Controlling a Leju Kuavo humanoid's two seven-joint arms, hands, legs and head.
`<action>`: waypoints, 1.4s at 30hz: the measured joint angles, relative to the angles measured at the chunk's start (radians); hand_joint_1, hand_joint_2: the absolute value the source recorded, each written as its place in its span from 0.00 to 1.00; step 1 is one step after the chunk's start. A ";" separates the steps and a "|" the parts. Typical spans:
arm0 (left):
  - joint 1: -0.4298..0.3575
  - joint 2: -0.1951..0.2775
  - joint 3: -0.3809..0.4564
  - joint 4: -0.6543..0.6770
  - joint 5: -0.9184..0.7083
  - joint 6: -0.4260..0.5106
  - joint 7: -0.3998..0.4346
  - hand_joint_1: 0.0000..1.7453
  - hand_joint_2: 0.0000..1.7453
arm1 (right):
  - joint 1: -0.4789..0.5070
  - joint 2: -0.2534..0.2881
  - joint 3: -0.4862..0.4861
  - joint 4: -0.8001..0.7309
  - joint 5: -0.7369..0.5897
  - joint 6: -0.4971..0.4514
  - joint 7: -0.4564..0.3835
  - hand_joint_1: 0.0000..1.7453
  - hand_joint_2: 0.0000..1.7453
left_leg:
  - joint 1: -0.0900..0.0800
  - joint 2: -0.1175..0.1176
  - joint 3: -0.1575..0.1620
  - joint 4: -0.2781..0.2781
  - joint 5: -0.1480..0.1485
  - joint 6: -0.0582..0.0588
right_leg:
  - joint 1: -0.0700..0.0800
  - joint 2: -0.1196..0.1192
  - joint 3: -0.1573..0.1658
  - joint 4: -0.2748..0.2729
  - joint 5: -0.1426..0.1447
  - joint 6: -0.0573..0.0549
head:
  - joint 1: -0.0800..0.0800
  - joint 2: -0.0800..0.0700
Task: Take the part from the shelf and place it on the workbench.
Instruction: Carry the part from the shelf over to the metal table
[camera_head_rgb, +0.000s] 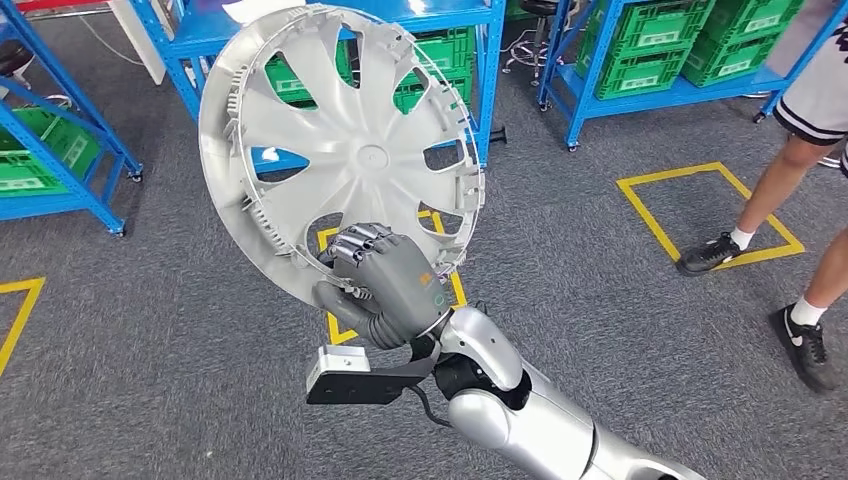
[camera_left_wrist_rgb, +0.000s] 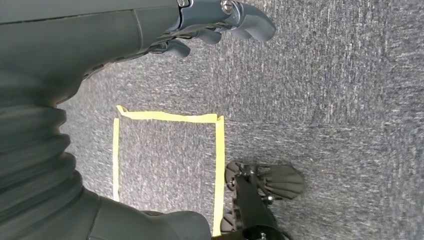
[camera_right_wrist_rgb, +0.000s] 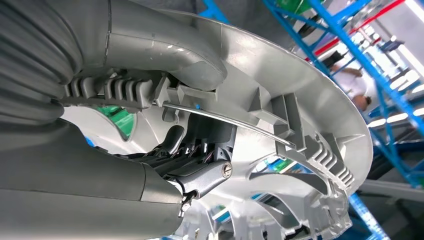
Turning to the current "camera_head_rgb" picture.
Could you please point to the office chair with chrome base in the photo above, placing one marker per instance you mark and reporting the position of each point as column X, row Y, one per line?
column 540, row 6

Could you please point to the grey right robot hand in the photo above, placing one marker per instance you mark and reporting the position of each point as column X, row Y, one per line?
column 397, row 285

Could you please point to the green plastic crate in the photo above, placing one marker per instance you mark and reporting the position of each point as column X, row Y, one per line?
column 636, row 76
column 662, row 26
column 450, row 50
column 26, row 175
column 729, row 63
column 60, row 142
column 755, row 16
column 291, row 73
column 414, row 99

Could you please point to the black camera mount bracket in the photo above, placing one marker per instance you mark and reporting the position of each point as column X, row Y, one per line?
column 358, row 391

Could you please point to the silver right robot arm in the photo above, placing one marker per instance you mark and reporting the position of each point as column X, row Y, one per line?
column 530, row 424

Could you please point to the blue metal shelf rack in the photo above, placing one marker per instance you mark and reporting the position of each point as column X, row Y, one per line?
column 66, row 83
column 490, row 79
column 551, row 46

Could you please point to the person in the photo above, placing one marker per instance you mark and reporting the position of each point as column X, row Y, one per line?
column 818, row 93

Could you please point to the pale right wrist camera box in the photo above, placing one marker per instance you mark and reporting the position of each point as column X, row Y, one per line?
column 344, row 361

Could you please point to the grey plastic wheel hubcap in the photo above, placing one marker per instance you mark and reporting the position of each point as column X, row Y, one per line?
column 371, row 156

